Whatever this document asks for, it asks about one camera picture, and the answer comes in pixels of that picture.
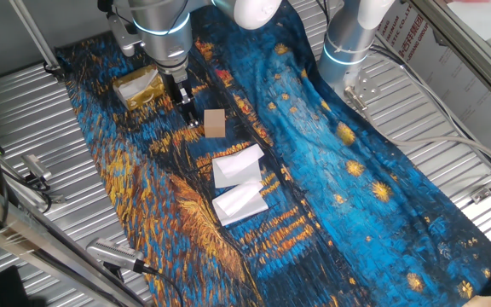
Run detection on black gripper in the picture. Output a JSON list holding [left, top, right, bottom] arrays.
[[161, 67, 200, 129]]

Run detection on white napkin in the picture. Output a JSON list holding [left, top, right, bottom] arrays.
[[117, 69, 159, 99], [211, 178, 269, 227], [211, 143, 266, 189]]

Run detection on white folded napkin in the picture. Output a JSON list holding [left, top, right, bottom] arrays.
[[211, 143, 266, 189], [211, 178, 269, 227]]

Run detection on light wooden block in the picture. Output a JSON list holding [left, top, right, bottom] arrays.
[[203, 108, 227, 139]]

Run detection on yellow tissue pack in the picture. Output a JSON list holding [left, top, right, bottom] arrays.
[[112, 64, 166, 112]]

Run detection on thin aluminium pole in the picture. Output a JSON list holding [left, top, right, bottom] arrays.
[[9, 0, 66, 81]]

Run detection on blue starry night tablecloth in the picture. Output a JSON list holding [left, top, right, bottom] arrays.
[[55, 0, 491, 307]]

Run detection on cardboard panel with red print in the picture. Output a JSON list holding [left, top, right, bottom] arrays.
[[375, 0, 491, 168]]

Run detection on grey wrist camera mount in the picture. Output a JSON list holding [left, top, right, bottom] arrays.
[[107, 10, 144, 58]]

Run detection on small silver depth camera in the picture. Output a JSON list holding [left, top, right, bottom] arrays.
[[20, 153, 54, 182]]

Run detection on silver ribbed depth camera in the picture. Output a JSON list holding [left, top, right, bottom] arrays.
[[85, 237, 147, 275]]

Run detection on black camera cable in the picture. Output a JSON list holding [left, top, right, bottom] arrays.
[[142, 264, 185, 307], [13, 170, 55, 214]]

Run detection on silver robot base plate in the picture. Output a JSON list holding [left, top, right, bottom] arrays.
[[343, 67, 382, 107]]

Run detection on aluminium frame bar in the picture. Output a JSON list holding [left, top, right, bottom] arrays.
[[0, 172, 149, 307]]

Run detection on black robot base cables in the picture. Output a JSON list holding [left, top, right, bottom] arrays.
[[368, 42, 491, 171]]

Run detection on grey robot hose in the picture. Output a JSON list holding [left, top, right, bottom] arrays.
[[343, 84, 491, 172]]

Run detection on aluminium frame beam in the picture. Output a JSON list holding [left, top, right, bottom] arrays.
[[407, 0, 491, 120]]

